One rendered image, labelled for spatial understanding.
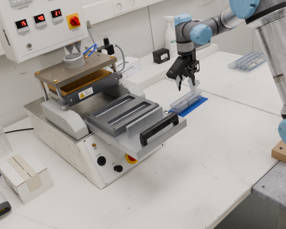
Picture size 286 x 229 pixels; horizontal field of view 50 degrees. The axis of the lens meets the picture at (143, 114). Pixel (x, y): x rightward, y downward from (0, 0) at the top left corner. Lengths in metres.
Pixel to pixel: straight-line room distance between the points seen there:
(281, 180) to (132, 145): 0.51
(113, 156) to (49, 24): 0.57
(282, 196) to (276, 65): 0.40
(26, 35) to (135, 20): 0.93
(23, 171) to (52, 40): 0.52
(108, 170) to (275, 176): 0.57
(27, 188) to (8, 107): 0.67
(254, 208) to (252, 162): 0.88
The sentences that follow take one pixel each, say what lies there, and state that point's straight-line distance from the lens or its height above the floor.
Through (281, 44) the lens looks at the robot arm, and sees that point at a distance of 0.93.
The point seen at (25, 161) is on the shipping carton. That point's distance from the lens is 1.24.
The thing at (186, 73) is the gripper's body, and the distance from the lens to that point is 1.41.
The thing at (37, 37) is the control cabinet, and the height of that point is 1.22.
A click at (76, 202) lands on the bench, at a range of 1.11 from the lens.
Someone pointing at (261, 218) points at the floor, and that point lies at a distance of 1.98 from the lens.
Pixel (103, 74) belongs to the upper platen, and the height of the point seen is 1.06.
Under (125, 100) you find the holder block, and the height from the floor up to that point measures 0.98.
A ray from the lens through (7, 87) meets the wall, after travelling 1.71.
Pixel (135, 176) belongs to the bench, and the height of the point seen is 0.75.
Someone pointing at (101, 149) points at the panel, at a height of 0.87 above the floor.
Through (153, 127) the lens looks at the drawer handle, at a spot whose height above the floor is 1.01.
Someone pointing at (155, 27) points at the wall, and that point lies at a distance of 2.14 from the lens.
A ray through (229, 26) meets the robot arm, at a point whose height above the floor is 1.14.
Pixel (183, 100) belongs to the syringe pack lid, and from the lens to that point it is 1.47.
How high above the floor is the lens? 1.50
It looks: 30 degrees down
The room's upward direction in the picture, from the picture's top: 10 degrees counter-clockwise
